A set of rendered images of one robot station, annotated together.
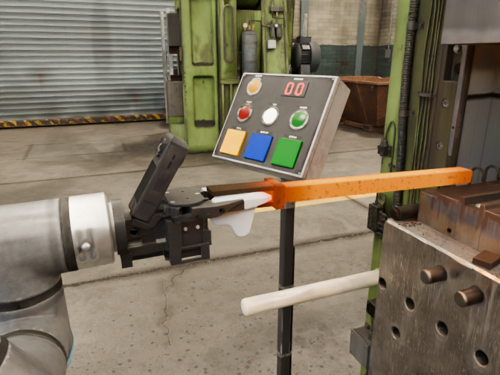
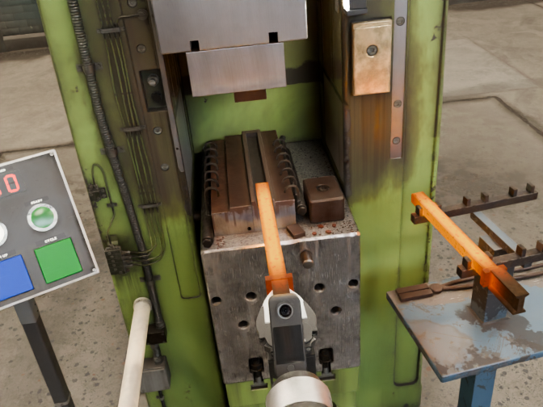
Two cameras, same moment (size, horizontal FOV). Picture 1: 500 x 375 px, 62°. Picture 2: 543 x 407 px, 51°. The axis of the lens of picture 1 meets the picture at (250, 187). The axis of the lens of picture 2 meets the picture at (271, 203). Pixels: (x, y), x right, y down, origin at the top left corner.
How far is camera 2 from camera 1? 87 cm
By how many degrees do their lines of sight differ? 66
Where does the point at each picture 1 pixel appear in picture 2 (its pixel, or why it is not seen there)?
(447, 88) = (155, 117)
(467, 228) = not seen: hidden behind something
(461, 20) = (209, 77)
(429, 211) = (225, 224)
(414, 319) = (258, 303)
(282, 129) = (26, 239)
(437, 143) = (162, 165)
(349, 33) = not seen: outside the picture
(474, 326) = (309, 274)
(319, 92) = (44, 175)
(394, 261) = (225, 277)
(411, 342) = not seen: hidden behind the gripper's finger
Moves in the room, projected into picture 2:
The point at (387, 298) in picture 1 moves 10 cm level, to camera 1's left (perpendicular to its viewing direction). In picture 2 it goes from (225, 308) to (212, 336)
